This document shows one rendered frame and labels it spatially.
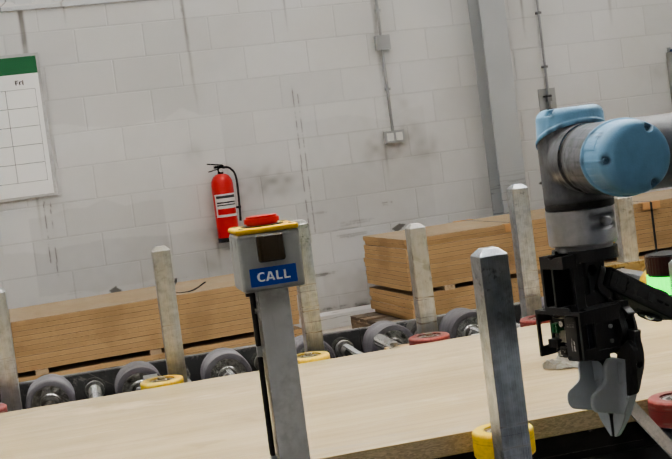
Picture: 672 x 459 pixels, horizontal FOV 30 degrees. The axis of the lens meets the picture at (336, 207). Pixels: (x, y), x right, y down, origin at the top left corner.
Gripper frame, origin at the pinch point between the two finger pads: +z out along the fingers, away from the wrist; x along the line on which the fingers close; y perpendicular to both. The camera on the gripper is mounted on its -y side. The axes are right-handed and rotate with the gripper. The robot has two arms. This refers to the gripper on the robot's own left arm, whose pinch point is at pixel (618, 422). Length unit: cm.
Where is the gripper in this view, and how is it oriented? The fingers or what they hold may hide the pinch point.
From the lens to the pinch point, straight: 144.5
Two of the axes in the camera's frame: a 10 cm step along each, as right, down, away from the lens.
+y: -8.4, 1.3, -5.3
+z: 1.3, 9.9, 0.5
